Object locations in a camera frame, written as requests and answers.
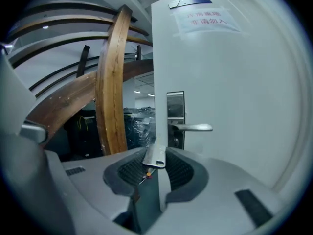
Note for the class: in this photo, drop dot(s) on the white door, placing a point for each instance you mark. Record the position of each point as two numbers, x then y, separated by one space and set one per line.
232 94

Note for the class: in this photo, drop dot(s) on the black cabinet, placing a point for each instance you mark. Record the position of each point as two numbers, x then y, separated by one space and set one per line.
83 133

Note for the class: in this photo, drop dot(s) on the silver metal key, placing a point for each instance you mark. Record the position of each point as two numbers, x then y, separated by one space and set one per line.
155 155

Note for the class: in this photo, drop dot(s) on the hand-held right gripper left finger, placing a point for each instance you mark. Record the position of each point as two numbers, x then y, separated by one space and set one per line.
97 180

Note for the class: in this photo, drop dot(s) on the small silver door plate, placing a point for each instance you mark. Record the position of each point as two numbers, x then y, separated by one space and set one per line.
174 4

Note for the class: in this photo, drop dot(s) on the plastic wrapped goods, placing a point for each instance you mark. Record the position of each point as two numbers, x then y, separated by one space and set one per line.
139 128

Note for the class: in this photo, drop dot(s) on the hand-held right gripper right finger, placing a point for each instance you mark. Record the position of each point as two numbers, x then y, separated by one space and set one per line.
215 192

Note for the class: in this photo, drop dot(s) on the silver door lock plate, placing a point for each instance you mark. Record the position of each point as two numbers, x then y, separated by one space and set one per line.
175 106

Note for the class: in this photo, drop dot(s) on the blue door plate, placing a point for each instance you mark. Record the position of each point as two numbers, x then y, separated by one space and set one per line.
196 0

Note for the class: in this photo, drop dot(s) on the wooden stair post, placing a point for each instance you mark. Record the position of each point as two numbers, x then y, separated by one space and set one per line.
111 82

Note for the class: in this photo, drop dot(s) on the black curved metal rail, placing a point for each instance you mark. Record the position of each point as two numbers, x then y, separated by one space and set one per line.
61 71

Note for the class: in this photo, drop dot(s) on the black metal baluster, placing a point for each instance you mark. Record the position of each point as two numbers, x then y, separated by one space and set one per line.
82 61

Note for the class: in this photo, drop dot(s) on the wooden curved handrail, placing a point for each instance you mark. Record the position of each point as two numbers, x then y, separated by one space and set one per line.
61 21

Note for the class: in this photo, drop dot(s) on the white paper sign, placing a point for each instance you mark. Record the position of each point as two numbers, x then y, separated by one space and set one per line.
207 20

